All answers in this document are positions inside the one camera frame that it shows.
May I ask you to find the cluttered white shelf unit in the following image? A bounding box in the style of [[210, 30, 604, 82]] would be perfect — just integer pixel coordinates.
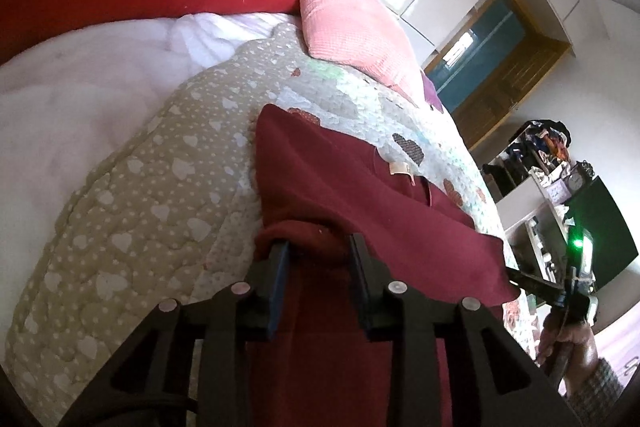
[[481, 119, 598, 310]]

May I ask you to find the pink ribbed pillow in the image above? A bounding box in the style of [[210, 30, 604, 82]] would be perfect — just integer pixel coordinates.
[[298, 0, 427, 104]]

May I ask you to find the dark green screen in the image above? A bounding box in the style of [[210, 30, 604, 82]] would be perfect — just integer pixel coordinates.
[[564, 176, 640, 294]]

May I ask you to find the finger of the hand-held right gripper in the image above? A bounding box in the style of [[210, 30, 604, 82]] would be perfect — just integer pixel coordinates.
[[504, 267, 568, 305]]

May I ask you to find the dark red sweater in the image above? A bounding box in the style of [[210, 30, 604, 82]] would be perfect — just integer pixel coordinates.
[[244, 103, 521, 427]]

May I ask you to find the person's right hand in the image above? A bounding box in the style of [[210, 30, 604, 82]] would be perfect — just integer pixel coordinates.
[[536, 306, 600, 385]]

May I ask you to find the wooden door frame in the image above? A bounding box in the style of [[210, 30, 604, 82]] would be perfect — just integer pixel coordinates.
[[424, 0, 575, 154]]

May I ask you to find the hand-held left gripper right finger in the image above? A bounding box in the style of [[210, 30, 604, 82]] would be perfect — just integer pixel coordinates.
[[347, 233, 577, 427]]

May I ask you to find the heart print quilt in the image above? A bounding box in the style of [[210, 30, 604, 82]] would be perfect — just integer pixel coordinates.
[[4, 24, 543, 410]]

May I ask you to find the white bed sheet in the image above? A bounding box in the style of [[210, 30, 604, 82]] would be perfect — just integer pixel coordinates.
[[0, 11, 301, 360]]

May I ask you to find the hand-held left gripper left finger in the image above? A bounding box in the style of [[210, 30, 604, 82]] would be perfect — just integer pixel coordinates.
[[59, 240, 292, 427]]

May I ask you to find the purple cloth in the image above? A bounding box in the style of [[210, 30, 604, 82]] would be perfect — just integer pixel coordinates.
[[421, 71, 445, 114]]

